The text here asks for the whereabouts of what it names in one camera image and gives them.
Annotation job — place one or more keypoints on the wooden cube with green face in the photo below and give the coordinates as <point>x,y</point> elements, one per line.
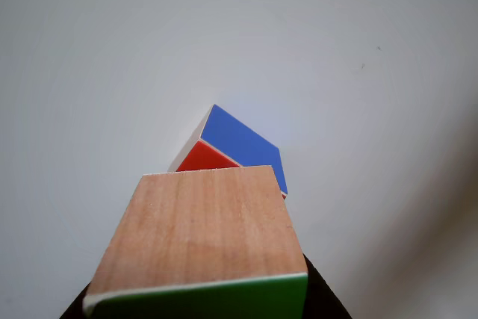
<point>201,229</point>

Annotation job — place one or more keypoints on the red blue cube with markers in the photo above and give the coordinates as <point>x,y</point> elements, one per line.
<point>239,139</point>

